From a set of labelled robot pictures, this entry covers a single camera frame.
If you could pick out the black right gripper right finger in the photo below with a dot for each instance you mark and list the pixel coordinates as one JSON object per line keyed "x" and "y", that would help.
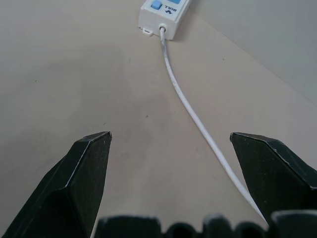
{"x": 272, "y": 173}

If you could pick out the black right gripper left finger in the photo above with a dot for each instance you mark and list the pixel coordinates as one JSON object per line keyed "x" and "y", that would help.
{"x": 74, "y": 183}

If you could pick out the white power strip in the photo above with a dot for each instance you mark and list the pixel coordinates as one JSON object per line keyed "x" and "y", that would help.
{"x": 158, "y": 18}

